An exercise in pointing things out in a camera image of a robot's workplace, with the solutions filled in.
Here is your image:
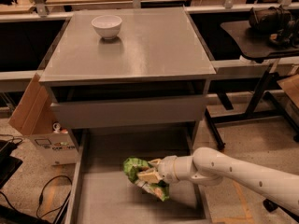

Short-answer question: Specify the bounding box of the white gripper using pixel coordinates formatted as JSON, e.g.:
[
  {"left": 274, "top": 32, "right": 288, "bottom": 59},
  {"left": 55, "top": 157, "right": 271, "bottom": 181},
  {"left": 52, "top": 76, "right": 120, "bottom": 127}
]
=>
[{"left": 137, "top": 156, "right": 178, "bottom": 184}]

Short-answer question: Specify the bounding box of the green rice chip bag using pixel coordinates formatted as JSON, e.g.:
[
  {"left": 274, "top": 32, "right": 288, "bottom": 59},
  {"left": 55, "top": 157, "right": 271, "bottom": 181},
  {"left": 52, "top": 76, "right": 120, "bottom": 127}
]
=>
[{"left": 123, "top": 157, "right": 169, "bottom": 202}]

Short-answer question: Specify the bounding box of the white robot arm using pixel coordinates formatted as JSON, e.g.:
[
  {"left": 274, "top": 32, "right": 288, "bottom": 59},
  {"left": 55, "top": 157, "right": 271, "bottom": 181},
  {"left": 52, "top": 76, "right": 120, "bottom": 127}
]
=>
[{"left": 137, "top": 147, "right": 299, "bottom": 216}]

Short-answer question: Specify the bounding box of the open middle drawer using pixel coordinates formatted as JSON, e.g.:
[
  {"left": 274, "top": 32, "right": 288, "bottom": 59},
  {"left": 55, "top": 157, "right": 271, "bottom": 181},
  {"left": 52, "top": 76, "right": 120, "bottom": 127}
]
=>
[{"left": 65, "top": 128, "right": 211, "bottom": 224}]

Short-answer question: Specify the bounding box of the closed top drawer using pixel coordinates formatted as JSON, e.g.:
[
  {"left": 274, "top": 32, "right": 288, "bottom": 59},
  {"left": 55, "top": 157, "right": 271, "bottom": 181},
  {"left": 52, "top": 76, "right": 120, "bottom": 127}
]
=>
[{"left": 51, "top": 95, "right": 206, "bottom": 129}]

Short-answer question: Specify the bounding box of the grey drawer cabinet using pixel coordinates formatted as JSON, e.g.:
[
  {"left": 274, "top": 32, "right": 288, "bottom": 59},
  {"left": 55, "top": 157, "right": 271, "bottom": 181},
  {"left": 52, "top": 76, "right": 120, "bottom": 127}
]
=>
[{"left": 39, "top": 7, "right": 217, "bottom": 224}]

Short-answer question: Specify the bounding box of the cardboard box with bottles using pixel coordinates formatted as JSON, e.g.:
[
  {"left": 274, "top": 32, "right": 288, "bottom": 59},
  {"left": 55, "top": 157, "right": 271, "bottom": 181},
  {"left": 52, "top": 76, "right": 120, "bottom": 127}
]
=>
[{"left": 8, "top": 74, "right": 78, "bottom": 165}]

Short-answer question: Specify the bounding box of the black caster wheel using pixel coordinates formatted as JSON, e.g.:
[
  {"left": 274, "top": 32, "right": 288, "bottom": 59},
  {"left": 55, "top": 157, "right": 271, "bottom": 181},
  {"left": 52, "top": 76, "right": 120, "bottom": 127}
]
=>
[{"left": 263, "top": 199, "right": 299, "bottom": 223}]

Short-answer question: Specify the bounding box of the black equipment at left edge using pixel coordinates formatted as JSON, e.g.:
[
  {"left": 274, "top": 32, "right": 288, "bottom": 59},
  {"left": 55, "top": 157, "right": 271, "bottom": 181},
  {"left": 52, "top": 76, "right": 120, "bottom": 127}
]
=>
[{"left": 0, "top": 140, "right": 22, "bottom": 188}]

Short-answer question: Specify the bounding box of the white ceramic bowl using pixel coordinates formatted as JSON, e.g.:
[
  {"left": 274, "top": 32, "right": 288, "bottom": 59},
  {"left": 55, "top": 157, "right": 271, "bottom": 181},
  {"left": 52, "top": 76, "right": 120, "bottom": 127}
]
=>
[{"left": 92, "top": 15, "right": 122, "bottom": 39}]

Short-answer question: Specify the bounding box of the black side table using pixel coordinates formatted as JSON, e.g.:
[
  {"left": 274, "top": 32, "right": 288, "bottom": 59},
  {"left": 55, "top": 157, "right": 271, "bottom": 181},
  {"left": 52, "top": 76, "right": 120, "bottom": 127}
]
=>
[{"left": 205, "top": 21, "right": 299, "bottom": 150}]

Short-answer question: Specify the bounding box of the black device on table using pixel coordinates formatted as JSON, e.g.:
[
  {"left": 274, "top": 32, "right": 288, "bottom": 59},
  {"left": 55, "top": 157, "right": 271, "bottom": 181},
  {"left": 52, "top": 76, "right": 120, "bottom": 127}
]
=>
[{"left": 249, "top": 7, "right": 299, "bottom": 48}]

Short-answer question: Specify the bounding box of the black cable on floor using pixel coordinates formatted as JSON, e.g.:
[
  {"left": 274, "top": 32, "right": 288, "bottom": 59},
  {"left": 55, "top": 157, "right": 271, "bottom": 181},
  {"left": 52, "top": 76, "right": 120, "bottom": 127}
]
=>
[{"left": 36, "top": 175, "right": 73, "bottom": 220}]

